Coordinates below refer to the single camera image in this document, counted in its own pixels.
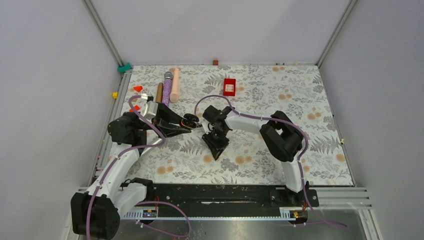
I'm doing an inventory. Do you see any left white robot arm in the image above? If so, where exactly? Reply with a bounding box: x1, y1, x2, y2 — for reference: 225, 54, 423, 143
70, 101, 199, 240

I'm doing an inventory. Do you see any floral patterned table mat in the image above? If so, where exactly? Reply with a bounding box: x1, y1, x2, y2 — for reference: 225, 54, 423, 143
126, 65, 354, 186

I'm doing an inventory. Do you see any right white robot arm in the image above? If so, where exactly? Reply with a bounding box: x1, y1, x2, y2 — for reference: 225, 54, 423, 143
202, 105, 309, 206

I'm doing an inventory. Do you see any red flat block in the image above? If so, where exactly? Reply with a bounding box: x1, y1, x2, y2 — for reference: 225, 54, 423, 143
129, 105, 140, 112

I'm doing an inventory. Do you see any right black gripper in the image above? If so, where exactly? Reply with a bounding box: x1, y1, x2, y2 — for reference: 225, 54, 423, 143
202, 127, 230, 160

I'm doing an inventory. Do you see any brown microphone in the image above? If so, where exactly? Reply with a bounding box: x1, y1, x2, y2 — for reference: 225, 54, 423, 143
155, 82, 164, 103

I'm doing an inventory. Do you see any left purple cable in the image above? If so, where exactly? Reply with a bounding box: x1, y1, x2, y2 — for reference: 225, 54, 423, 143
85, 95, 193, 240

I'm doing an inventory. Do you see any purple glitter microphone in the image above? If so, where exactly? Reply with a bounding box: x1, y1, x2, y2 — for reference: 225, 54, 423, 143
162, 71, 173, 107

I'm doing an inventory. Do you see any black earbud case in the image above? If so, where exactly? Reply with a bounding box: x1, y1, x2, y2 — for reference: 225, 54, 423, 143
180, 113, 200, 130

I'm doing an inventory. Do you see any pink microphone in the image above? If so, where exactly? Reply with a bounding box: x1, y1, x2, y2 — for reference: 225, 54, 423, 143
169, 68, 181, 103

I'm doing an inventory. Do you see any red triangular block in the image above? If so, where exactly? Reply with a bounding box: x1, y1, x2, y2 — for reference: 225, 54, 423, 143
133, 85, 143, 93

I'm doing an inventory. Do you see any red small box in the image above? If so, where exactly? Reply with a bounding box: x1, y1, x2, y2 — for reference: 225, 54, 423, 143
222, 78, 237, 97

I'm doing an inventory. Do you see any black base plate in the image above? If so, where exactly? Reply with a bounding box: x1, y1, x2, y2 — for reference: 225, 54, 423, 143
144, 183, 320, 218

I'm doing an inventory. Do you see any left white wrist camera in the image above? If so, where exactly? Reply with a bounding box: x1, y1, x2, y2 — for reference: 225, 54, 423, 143
140, 93, 158, 121

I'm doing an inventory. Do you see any slotted cable duct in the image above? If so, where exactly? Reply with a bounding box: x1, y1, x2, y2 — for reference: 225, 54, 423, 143
125, 207, 304, 222

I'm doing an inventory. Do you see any beige earbud charging case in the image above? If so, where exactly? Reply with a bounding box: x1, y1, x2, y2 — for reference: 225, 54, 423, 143
201, 122, 211, 134

